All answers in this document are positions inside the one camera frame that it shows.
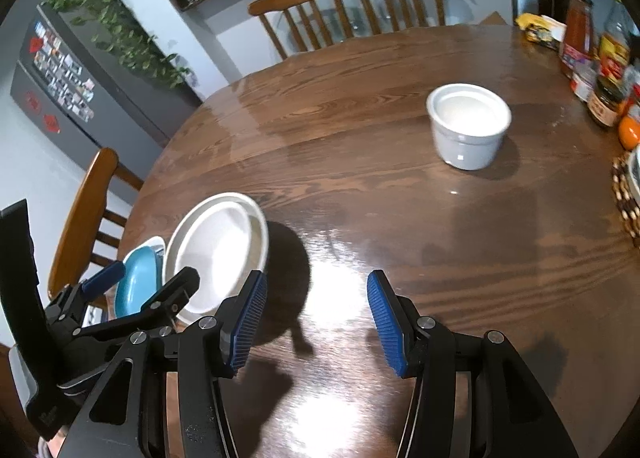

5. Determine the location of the red sauce bottle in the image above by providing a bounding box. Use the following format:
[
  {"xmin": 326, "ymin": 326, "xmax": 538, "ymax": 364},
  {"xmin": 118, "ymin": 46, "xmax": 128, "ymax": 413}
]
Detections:
[{"xmin": 559, "ymin": 0, "xmax": 597, "ymax": 82}]

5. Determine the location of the orange fruit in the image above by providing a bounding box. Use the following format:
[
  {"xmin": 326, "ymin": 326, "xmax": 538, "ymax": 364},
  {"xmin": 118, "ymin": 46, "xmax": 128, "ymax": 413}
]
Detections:
[{"xmin": 618, "ymin": 115, "xmax": 640, "ymax": 149}]

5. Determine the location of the grey refrigerator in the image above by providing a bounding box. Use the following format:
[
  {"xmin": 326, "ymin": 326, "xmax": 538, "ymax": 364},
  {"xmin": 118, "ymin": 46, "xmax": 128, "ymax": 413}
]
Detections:
[{"xmin": 10, "ymin": 3, "xmax": 203, "ymax": 149}]

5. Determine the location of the small tin can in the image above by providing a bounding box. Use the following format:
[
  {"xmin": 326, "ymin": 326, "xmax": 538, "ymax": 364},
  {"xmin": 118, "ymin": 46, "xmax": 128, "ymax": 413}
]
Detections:
[{"xmin": 570, "ymin": 63, "xmax": 601, "ymax": 102}]

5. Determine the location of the blue patterned square plate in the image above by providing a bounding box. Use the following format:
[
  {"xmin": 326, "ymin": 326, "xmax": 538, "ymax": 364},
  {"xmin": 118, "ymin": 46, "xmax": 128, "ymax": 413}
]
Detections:
[{"xmin": 82, "ymin": 236, "xmax": 167, "ymax": 326}]

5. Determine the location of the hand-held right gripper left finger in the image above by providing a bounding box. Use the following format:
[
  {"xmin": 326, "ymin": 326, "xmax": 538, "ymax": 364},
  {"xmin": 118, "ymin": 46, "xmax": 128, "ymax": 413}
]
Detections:
[{"xmin": 59, "ymin": 269, "xmax": 268, "ymax": 458}]

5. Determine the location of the trailing green plant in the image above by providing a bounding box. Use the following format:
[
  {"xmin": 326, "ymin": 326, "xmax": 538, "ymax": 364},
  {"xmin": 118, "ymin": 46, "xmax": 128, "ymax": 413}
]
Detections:
[{"xmin": 42, "ymin": 0, "xmax": 196, "ymax": 89}]

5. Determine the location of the white ribbed round bowl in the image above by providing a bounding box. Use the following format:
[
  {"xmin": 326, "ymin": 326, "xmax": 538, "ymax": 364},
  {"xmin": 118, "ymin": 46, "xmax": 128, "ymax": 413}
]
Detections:
[{"xmin": 426, "ymin": 83, "xmax": 512, "ymax": 171}]

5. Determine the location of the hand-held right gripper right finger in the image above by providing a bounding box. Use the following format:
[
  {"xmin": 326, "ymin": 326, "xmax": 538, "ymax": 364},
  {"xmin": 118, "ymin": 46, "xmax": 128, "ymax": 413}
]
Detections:
[{"xmin": 366, "ymin": 269, "xmax": 583, "ymax": 458}]

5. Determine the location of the white oval bowl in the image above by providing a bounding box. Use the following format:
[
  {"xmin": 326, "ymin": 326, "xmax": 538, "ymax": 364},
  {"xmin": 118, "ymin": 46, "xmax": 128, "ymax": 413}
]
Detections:
[{"xmin": 164, "ymin": 192, "xmax": 270, "ymax": 326}]

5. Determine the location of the beaded wooden trivet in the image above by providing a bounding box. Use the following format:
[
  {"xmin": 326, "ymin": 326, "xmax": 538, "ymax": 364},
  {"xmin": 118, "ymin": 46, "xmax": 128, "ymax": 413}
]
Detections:
[{"xmin": 611, "ymin": 153, "xmax": 640, "ymax": 249}]

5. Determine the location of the cluster of fridge photos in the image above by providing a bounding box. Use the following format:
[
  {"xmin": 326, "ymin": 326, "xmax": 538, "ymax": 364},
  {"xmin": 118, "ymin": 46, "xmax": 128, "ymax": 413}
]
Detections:
[{"xmin": 32, "ymin": 21, "xmax": 96, "ymax": 121}]

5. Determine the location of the yellow snack packet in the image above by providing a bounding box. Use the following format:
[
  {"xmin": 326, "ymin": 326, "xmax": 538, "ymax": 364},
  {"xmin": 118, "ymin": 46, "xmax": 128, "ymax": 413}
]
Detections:
[{"xmin": 516, "ymin": 12, "xmax": 568, "ymax": 45}]

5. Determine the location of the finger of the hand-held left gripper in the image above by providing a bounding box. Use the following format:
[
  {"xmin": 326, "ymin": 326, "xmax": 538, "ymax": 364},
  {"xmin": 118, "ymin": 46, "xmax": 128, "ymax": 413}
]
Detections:
[
  {"xmin": 55, "ymin": 267, "xmax": 202, "ymax": 391},
  {"xmin": 44, "ymin": 261, "xmax": 127, "ymax": 339}
]

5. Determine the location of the dark lid glass jar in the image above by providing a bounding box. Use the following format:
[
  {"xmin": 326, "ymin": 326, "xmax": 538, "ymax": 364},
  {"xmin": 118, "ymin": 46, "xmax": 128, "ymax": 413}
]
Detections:
[{"xmin": 587, "ymin": 76, "xmax": 628, "ymax": 129}]

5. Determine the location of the large yellow label bottle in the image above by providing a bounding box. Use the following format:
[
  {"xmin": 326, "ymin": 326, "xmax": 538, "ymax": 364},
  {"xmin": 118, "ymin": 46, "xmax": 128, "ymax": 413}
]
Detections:
[{"xmin": 597, "ymin": 0, "xmax": 640, "ymax": 84}]

